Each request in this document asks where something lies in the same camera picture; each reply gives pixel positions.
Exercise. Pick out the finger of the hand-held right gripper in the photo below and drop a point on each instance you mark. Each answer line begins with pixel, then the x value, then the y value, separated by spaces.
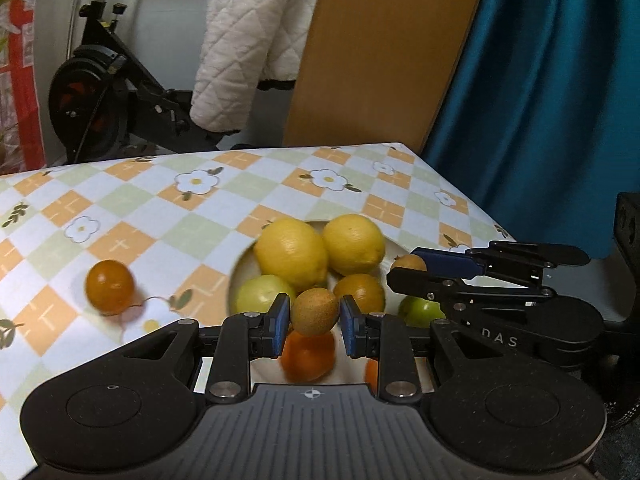
pixel 420 285
pixel 445 262

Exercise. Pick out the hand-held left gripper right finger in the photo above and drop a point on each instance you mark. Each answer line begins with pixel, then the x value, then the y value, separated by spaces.
pixel 350 325

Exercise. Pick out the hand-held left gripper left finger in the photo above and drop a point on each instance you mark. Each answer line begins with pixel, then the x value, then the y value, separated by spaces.
pixel 280 322

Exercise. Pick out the small tan longan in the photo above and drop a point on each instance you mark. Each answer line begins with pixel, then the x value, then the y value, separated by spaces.
pixel 407 262

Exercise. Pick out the green round fruit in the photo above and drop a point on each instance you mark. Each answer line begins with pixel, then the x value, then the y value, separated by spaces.
pixel 422 312

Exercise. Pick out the dull brownish orange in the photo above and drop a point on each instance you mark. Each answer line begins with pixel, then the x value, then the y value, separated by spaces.
pixel 362 292

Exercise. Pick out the yellow-green round fruit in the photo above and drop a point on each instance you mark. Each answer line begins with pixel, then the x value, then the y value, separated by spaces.
pixel 257 295

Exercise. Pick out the tan fuzzy kiwi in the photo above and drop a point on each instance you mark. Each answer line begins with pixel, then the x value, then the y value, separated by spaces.
pixel 315 311

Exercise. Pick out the oval bright orange kumquat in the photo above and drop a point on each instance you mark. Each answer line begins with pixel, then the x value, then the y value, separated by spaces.
pixel 307 357

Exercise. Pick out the round bright orange mandarin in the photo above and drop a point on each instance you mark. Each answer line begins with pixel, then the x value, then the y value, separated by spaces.
pixel 371 372

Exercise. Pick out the beige round plate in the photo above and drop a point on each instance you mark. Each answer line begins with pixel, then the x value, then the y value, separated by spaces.
pixel 245 270

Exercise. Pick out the large yellow lemon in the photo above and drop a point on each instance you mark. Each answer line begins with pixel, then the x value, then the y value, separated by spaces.
pixel 291 255

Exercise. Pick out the small yellow lemon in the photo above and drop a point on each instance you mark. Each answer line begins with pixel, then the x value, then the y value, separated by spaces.
pixel 353 244

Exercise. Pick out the glossy orange-brown fruit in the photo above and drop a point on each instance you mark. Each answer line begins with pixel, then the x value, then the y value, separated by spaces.
pixel 110 285

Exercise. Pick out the teal curtain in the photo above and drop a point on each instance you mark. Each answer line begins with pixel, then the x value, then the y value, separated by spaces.
pixel 525 85

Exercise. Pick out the wooden board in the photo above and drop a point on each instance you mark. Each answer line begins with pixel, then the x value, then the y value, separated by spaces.
pixel 375 60

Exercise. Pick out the white quilted jacket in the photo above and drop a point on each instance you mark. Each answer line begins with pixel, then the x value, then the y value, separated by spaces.
pixel 240 35

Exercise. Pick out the black exercise bike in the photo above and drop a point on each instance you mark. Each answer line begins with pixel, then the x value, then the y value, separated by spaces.
pixel 85 90

